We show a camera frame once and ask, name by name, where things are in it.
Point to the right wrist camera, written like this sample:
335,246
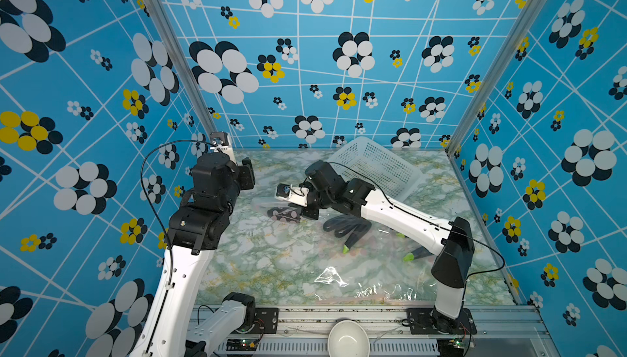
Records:
294,195

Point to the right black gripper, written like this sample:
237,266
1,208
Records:
310,214

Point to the white bowl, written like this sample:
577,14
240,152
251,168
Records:
348,339

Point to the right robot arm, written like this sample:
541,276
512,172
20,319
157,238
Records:
366,200

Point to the white plastic basket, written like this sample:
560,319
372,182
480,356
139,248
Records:
398,178

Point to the eggplant with green stem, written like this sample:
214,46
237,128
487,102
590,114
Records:
417,254

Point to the clear pink-dotted zip bag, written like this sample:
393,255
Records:
421,264

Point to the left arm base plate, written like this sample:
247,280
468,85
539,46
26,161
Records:
264,320

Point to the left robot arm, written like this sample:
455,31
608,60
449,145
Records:
193,236

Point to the aluminium front rail frame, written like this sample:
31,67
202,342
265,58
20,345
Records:
167,331

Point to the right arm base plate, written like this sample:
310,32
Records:
427,321

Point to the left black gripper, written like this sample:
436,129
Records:
246,172

